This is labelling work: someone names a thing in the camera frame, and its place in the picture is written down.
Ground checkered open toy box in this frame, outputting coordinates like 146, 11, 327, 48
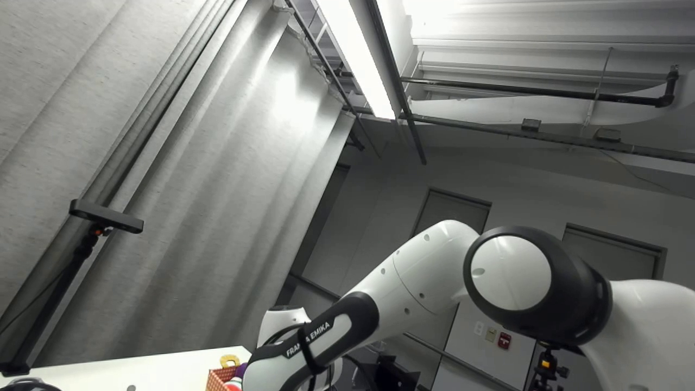
203, 352, 255, 391

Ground black pot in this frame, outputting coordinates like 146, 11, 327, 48
0, 375, 63, 391

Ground grey door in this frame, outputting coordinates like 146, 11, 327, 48
560, 224, 666, 283
409, 186, 493, 238

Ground long ceiling light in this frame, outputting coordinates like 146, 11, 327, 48
312, 0, 399, 122

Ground grey white curtain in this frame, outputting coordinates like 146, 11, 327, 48
0, 0, 356, 366

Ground grey ceiling conduit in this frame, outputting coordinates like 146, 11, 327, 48
359, 110, 695, 165

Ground black ceiling pipe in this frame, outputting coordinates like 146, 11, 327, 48
399, 65, 681, 110

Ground metal ceiling cable tray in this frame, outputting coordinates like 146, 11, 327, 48
285, 0, 364, 115

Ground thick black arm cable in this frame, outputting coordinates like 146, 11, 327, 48
293, 321, 324, 391

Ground black camera bar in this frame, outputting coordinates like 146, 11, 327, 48
66, 197, 146, 235

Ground black camera stand pole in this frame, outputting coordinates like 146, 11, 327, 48
0, 225, 99, 378

